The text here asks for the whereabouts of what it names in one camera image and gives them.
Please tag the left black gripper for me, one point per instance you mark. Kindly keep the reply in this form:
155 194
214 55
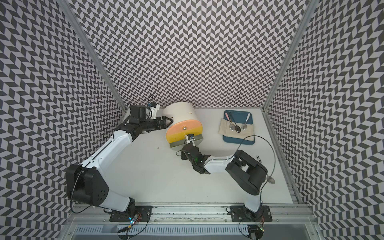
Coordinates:
164 124

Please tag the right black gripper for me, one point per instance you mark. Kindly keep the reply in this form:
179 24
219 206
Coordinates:
184 156

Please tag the orange top drawer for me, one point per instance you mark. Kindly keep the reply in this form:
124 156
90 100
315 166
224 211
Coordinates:
193 126

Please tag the grey bottom drawer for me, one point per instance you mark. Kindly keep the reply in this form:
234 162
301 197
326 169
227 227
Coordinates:
179 144

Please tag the white round drawer cabinet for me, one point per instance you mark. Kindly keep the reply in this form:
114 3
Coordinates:
180 112

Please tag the yellow drawer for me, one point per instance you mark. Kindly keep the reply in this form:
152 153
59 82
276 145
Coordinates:
175 135

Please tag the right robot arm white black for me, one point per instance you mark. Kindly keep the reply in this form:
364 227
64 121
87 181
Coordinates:
249 173

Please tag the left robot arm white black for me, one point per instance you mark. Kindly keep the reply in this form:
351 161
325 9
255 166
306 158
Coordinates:
85 181

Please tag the black spoon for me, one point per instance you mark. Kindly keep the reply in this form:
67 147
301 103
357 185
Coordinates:
236 127

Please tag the beige cloth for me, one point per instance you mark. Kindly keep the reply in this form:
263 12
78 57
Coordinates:
224 129

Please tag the teal tray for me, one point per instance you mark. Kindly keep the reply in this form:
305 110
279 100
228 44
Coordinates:
240 118

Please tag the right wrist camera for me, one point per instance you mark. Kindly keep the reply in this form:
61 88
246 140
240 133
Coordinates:
190 138

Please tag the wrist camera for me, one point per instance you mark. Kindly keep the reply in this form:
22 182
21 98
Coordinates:
153 109
190 138

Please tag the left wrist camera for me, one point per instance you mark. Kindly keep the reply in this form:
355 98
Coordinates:
153 109

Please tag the pink handled spoon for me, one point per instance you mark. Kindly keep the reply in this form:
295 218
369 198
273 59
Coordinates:
231 125

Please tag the grey handled spoon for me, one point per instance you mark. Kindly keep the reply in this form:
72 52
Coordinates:
244 126

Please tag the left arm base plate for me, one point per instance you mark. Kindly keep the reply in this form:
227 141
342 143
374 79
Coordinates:
144 212

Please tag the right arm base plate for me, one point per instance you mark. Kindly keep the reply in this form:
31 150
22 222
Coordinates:
241 213

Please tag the patterned handle spoon on table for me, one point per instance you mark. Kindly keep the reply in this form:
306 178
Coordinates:
269 179

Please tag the aluminium front rail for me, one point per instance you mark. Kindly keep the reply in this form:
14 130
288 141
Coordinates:
202 214

